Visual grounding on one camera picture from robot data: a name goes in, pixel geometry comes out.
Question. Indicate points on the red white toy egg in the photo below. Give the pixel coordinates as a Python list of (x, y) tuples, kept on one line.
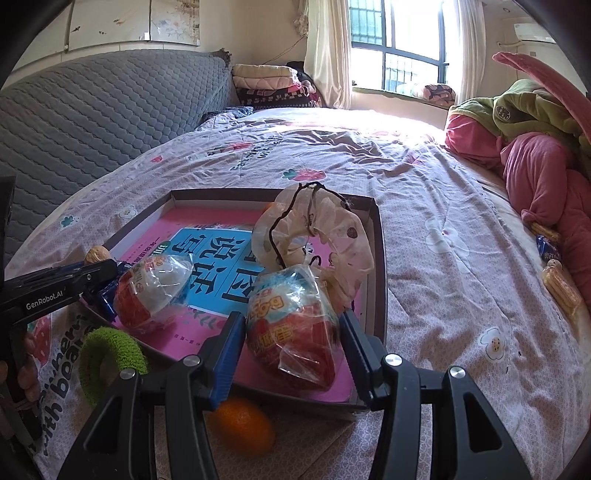
[(147, 290), (286, 332)]

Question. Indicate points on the cream pink folded quilt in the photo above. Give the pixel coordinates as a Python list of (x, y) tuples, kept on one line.
[(263, 76)]

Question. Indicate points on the cream curtain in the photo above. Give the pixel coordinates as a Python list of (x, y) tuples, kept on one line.
[(328, 50), (471, 41)]

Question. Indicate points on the dark clothes pile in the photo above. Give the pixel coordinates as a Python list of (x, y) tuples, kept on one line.
[(300, 70)]

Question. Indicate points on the blue snack packet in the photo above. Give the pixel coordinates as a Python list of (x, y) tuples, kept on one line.
[(107, 301)]

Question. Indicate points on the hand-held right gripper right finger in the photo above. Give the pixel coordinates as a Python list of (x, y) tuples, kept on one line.
[(360, 364)]

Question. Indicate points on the floral wall poster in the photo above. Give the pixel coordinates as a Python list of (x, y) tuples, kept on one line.
[(129, 18)]

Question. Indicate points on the white air conditioner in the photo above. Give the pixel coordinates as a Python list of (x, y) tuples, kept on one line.
[(533, 31)]

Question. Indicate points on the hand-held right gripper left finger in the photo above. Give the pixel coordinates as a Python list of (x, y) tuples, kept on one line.
[(226, 364)]

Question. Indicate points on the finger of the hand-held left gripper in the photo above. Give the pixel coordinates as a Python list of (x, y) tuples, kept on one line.
[(69, 270), (94, 277)]

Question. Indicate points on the dark blue cloth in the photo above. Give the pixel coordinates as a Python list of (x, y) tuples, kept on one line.
[(231, 114)]

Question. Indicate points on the yellow corn snack packet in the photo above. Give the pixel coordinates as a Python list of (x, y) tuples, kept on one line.
[(545, 231), (561, 287)]

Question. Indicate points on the patterned pillow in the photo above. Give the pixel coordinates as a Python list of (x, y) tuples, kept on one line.
[(438, 93)]

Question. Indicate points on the floral printed bed sheet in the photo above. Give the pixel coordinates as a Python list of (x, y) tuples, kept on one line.
[(415, 184)]

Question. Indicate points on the walnut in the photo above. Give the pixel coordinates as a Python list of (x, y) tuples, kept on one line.
[(98, 254)]

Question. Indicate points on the grey cardboard tray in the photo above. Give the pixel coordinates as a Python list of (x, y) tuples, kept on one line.
[(378, 286)]

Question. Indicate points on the orange tangerine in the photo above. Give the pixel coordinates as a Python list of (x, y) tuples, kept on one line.
[(268, 206), (244, 424)]

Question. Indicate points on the pink and blue book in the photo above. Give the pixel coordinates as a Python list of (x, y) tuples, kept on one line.
[(207, 249)]

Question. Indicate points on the person's left hand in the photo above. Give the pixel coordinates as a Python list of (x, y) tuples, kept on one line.
[(28, 378)]

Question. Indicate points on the dark patterned folded blanket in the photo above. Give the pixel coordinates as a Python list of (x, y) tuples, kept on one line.
[(277, 98)]

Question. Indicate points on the green fuzzy scrunchie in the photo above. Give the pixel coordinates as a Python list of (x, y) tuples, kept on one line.
[(115, 350)]

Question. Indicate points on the pink blanket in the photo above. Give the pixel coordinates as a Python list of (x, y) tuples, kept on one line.
[(540, 170)]

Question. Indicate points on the black framed window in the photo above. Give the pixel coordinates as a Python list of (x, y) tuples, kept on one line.
[(401, 41)]

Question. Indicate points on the grey quilted headboard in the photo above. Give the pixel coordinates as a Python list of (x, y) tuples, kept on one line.
[(92, 120)]

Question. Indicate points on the green blanket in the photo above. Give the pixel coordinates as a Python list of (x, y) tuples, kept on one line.
[(526, 106)]

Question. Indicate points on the blue candy packet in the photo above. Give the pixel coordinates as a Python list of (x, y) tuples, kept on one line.
[(549, 251)]

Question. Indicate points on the cream dotted scrunchie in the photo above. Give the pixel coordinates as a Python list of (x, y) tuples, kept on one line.
[(341, 240)]

